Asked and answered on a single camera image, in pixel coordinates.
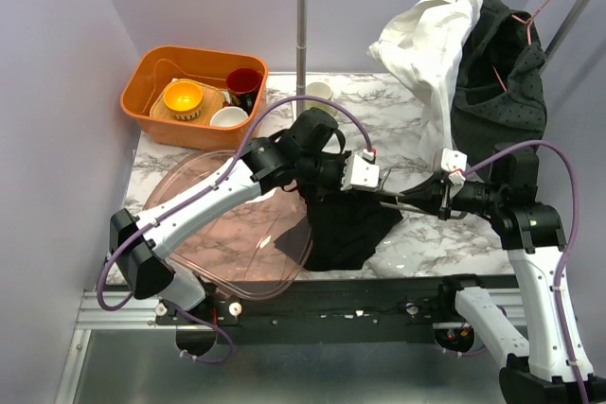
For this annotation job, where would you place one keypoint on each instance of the pink wire hanger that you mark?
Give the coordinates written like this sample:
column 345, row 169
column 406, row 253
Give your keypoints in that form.
column 528, row 23

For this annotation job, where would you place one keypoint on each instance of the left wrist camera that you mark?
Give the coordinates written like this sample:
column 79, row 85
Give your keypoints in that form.
column 361, row 171

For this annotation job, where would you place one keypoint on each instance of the orange plastic bin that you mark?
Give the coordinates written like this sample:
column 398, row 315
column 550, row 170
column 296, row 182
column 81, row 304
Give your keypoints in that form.
column 160, row 66

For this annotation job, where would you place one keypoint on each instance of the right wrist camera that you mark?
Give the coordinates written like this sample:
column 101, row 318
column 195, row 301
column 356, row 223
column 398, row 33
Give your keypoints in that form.
column 453, row 163

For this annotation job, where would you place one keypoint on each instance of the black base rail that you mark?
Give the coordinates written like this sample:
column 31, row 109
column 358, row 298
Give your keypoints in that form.
column 348, row 311

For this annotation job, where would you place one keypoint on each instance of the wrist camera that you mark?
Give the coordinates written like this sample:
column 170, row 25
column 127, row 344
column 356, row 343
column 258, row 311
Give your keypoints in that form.
column 453, row 163
column 361, row 171

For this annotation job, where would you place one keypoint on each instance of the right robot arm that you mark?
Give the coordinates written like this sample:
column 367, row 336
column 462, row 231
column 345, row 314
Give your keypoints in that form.
column 548, row 364

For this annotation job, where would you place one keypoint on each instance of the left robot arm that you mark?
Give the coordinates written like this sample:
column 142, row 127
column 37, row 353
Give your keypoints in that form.
column 141, row 244

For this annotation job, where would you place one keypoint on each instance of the clear pink plastic basin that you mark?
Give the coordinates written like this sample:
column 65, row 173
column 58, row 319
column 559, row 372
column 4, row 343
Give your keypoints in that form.
column 254, row 250

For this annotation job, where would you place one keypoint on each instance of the plain black garment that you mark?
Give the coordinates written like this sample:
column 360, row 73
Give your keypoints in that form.
column 341, row 229

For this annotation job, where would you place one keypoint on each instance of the white skirt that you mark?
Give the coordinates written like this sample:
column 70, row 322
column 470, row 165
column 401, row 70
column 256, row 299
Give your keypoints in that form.
column 422, row 48

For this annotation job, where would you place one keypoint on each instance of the white bowl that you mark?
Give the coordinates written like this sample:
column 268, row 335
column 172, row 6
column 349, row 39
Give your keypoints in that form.
column 228, row 117

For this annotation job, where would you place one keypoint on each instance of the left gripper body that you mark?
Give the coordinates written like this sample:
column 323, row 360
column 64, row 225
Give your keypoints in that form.
column 328, row 174

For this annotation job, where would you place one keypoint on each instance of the black dotted garment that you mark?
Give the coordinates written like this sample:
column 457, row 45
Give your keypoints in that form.
column 499, row 93

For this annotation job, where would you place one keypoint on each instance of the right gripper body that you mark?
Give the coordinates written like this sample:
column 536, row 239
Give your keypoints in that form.
column 474, row 196

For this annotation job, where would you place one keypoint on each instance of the red and black mug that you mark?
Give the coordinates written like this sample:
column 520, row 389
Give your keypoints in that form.
column 243, row 85

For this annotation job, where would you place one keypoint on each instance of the yellow woven plate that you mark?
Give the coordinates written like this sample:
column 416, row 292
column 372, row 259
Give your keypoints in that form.
column 212, row 102

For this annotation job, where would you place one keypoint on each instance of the yellow-green mug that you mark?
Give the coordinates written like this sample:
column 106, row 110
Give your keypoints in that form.
column 322, row 90

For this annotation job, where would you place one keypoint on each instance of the yellow bowl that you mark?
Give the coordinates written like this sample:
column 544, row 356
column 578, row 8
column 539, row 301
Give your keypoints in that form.
column 183, row 98

